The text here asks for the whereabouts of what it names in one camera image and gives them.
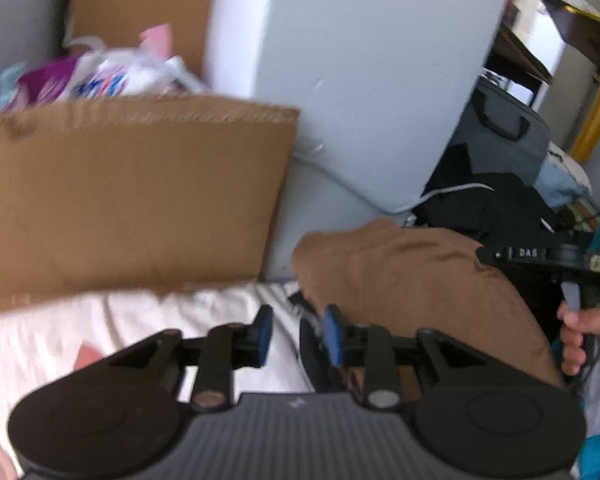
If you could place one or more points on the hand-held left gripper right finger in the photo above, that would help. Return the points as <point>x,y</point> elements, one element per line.
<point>331,335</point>

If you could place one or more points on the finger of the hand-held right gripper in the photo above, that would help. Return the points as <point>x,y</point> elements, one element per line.
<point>492,255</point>

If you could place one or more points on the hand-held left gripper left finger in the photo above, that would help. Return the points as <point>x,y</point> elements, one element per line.
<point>265,335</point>

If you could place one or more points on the brown printed t-shirt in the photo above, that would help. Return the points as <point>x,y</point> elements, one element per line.
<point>430,280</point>

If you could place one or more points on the person's right hand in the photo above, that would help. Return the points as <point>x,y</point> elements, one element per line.
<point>577,330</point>

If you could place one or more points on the black folded cloth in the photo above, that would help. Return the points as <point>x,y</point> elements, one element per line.
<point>311,360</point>

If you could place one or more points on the light blue cloth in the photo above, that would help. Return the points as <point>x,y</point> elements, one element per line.
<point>560,187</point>

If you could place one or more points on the colourful plastic packets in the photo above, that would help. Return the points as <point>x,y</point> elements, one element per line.
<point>455,191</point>

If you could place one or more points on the cream bear printed blanket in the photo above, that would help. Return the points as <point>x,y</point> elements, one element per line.
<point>105,320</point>

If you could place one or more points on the flattened cardboard box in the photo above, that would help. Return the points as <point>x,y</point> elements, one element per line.
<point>130,185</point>

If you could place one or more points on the dark table with gold leg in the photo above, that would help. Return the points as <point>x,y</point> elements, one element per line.
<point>590,45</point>

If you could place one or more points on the white refill pouch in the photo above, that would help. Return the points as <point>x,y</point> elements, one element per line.
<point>125,75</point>

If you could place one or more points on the pink plastic bag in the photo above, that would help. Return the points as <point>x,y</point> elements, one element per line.
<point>156,40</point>

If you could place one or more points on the tall cardboard box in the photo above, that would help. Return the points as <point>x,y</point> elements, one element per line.
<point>145,5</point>

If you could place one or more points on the white bottle with blue cap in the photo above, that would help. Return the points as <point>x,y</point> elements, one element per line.
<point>7,87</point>

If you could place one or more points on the grey upright mattress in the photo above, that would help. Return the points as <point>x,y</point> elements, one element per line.
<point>20,25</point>

